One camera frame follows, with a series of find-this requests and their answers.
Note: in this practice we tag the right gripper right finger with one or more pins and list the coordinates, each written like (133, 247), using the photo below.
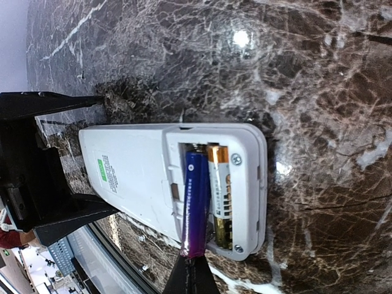
(202, 279)

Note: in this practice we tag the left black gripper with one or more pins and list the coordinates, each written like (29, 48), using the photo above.
(33, 185)

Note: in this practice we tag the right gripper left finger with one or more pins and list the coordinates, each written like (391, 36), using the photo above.
(180, 281)

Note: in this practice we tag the purple battery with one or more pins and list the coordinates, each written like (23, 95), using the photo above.
(197, 198)

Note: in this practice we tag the white remote control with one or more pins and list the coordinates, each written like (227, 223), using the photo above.
(140, 169)

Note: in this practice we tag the copper top battery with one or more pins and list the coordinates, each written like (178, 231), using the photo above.
(221, 194)

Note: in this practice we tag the black front rail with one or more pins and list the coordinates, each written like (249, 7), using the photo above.
(102, 266)

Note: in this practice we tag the white slotted cable duct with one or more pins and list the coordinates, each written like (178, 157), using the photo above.
(62, 255)

